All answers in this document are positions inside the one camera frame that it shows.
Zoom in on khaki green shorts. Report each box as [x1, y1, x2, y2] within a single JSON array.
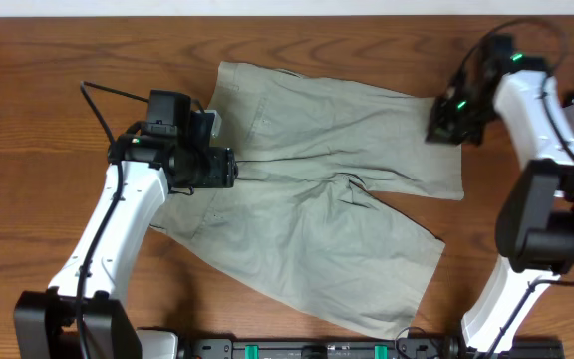
[[151, 62, 464, 339]]

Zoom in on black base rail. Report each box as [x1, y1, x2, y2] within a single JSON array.
[[186, 337, 566, 359]]

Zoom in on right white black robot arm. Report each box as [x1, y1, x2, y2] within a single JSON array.
[[426, 45, 574, 358]]

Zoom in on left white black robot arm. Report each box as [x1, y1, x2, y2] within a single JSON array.
[[13, 110, 237, 358]]

